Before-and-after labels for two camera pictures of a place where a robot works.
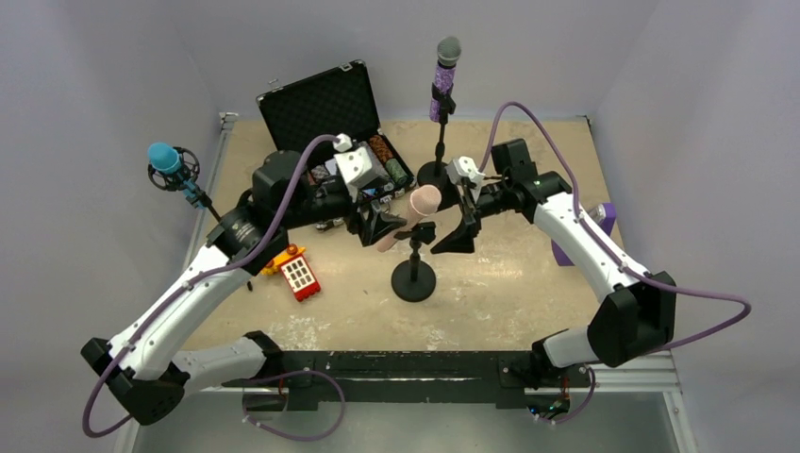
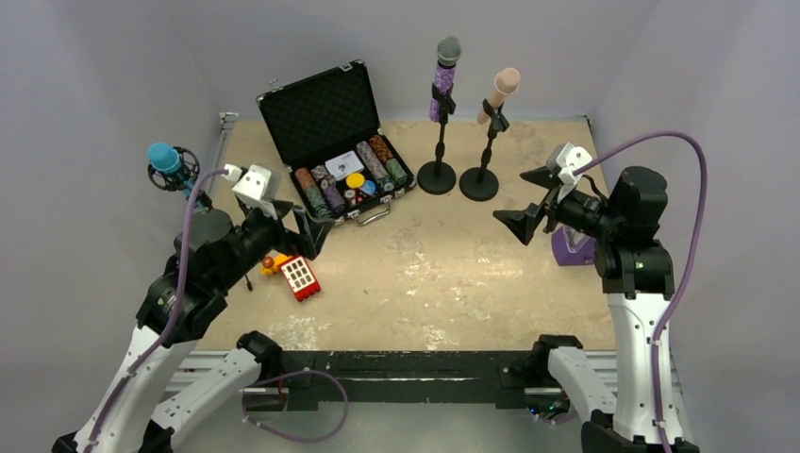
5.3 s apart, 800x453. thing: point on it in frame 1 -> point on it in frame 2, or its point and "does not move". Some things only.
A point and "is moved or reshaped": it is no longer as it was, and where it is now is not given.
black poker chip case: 308,116 does not move
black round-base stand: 414,280 is moved or reshaped
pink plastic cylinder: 425,200 -> 507,82
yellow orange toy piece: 273,267 does not move
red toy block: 301,278 does not move
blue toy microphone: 164,159 does not move
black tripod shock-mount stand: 185,177 does not move
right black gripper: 468,206 -> 549,208
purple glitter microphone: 448,52 does not move
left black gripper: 360,210 -> 286,224
